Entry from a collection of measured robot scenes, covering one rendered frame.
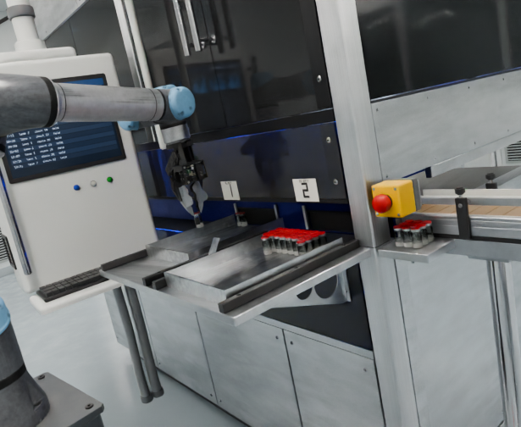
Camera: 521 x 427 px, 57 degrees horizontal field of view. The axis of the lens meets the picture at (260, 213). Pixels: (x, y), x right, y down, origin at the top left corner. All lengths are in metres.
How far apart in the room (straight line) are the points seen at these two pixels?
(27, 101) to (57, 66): 0.86
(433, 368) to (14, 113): 1.15
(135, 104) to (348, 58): 0.47
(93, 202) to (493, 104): 1.35
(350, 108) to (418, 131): 0.25
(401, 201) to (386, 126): 0.21
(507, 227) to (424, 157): 0.31
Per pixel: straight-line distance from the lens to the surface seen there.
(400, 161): 1.21
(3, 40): 6.62
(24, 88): 0.99
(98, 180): 1.83
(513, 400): 1.33
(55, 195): 1.79
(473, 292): 1.55
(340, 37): 1.10
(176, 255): 1.35
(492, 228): 1.10
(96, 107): 1.06
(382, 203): 1.05
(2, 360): 0.94
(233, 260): 1.25
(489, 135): 1.59
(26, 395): 0.98
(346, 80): 1.10
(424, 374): 1.39
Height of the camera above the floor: 1.23
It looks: 11 degrees down
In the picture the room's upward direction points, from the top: 12 degrees counter-clockwise
